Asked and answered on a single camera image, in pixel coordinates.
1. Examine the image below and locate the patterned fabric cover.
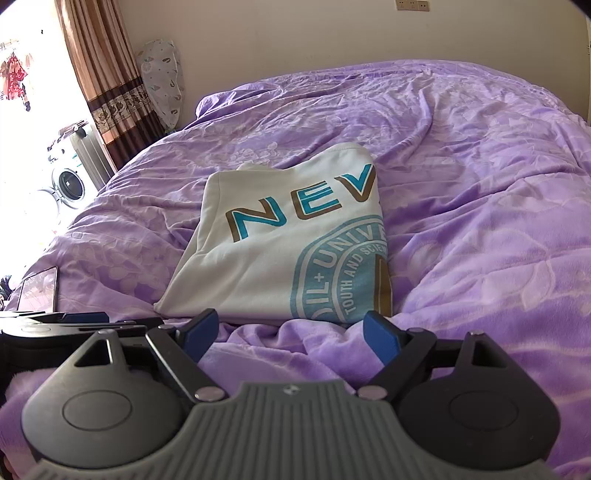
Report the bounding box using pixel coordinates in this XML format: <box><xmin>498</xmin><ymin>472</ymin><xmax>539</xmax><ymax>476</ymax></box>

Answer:
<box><xmin>140</xmin><ymin>39</ymin><xmax>186</xmax><ymax>131</ymax></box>

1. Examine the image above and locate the grey ribbed suitcase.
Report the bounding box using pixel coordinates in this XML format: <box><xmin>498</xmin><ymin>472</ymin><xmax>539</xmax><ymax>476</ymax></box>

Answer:
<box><xmin>69</xmin><ymin>121</ymin><xmax>115</xmax><ymax>190</ymax></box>

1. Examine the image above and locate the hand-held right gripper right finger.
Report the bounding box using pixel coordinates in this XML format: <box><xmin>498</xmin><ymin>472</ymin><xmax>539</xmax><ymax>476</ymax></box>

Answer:
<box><xmin>356</xmin><ymin>311</ymin><xmax>505</xmax><ymax>401</ymax></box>

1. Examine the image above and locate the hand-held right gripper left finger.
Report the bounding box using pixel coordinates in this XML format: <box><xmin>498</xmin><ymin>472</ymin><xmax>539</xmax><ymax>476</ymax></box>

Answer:
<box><xmin>74</xmin><ymin>308</ymin><xmax>229</xmax><ymax>403</ymax></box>

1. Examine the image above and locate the brown patterned curtain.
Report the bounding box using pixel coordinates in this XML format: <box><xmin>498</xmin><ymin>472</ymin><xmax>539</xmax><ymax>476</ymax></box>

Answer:
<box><xmin>54</xmin><ymin>0</ymin><xmax>166</xmax><ymax>172</ymax></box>

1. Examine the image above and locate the purple floral blanket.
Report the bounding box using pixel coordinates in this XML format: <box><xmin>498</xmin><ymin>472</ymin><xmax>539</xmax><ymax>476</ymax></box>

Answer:
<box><xmin>0</xmin><ymin>60</ymin><xmax>591</xmax><ymax>480</ymax></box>

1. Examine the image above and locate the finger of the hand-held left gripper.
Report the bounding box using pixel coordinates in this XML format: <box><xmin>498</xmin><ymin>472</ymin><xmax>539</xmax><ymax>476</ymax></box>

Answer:
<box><xmin>0</xmin><ymin>311</ymin><xmax>165</xmax><ymax>341</ymax></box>

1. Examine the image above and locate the red hanging garment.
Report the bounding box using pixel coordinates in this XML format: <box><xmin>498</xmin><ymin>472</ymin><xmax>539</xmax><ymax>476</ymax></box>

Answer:
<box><xmin>0</xmin><ymin>52</ymin><xmax>31</xmax><ymax>112</ymax></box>

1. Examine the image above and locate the white printed sweatshirt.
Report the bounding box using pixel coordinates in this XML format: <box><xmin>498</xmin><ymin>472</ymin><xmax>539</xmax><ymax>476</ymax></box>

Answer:
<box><xmin>153</xmin><ymin>142</ymin><xmax>394</xmax><ymax>329</ymax></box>

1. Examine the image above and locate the white washing machine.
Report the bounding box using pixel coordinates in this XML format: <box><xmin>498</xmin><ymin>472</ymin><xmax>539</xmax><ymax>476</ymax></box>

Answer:
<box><xmin>36</xmin><ymin>134</ymin><xmax>100</xmax><ymax>232</ymax></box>

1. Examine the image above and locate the dark framed tablet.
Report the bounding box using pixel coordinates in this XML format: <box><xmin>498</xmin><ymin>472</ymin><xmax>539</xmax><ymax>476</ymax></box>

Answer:
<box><xmin>15</xmin><ymin>265</ymin><xmax>61</xmax><ymax>315</ymax></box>

